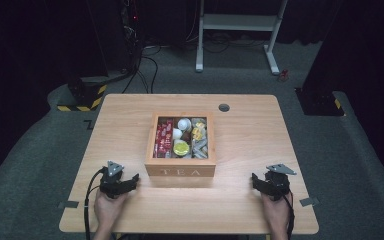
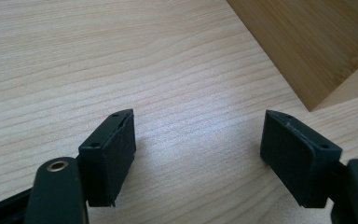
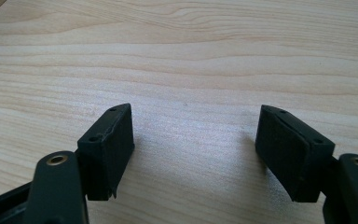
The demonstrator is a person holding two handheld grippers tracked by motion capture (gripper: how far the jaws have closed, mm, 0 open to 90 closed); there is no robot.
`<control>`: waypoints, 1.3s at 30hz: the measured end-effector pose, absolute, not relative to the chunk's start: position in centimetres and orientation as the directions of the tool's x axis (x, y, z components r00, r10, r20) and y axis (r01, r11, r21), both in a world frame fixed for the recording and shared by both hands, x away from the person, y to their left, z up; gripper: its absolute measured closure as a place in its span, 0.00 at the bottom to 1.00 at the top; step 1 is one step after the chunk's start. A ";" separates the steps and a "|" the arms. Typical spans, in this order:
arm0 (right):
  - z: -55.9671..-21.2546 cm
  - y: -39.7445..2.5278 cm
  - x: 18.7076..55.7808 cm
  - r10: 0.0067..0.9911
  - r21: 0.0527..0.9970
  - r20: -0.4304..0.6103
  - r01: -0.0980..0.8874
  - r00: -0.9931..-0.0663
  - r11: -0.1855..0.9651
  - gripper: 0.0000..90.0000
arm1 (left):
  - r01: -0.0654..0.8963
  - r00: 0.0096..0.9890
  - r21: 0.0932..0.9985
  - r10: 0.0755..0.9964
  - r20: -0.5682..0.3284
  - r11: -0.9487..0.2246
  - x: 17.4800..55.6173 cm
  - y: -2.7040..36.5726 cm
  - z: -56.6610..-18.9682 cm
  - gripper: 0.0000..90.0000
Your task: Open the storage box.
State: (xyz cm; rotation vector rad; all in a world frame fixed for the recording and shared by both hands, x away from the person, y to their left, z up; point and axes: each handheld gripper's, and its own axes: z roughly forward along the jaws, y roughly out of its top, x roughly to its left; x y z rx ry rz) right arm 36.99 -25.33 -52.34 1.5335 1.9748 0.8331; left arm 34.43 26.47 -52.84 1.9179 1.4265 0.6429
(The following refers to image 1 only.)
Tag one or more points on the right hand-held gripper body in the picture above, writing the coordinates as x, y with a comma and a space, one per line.
276, 181

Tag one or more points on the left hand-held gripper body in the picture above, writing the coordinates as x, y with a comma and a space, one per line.
112, 180

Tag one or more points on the wooden tea box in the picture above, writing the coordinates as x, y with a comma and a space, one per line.
180, 168

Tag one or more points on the brown capsule with yellow-green lid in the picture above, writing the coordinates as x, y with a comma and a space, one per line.
181, 148

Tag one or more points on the person's left hand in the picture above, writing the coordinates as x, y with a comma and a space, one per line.
108, 210

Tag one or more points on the person's right hand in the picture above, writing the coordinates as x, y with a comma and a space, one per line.
276, 213

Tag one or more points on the grey tape piece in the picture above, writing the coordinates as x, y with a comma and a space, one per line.
309, 201
68, 204

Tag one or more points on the bundle of red packets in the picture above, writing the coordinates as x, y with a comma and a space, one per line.
163, 138

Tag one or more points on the white capsule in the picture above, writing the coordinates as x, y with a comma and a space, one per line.
184, 124
177, 134

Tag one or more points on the dark brown capsule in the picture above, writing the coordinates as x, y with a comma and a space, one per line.
186, 136

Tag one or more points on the small yellow packets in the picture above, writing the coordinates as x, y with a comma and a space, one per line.
198, 131

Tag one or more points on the yellow-black striped stand base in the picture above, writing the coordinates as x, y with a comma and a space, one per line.
86, 100

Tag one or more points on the black stand base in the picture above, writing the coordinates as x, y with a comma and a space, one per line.
318, 101

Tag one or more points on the dark equipment rack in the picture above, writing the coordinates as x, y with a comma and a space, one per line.
131, 30

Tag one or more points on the white metal stand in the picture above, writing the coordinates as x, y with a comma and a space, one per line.
236, 22

